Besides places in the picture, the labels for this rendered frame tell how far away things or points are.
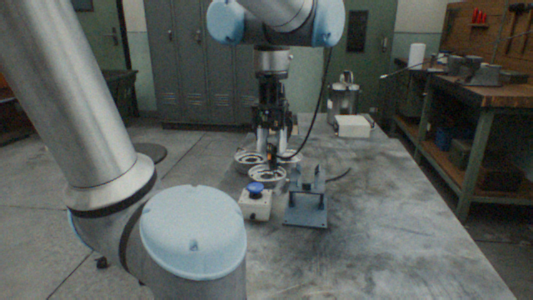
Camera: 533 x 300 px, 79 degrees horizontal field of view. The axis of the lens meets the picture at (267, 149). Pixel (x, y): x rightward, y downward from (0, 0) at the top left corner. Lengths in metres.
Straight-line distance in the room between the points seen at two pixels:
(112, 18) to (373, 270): 4.41
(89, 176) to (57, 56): 0.14
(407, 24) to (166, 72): 2.77
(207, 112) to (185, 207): 3.49
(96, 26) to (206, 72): 1.68
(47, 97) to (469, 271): 0.71
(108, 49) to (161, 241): 4.50
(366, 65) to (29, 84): 3.56
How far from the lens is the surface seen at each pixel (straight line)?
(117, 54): 4.75
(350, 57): 3.75
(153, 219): 0.38
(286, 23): 0.46
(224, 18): 0.56
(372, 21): 3.76
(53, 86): 0.38
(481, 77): 2.41
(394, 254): 0.72
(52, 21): 0.38
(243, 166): 0.96
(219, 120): 3.85
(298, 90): 4.13
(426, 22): 4.25
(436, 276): 0.70
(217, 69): 3.73
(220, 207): 0.39
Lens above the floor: 1.23
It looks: 22 degrees down
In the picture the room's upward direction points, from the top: straight up
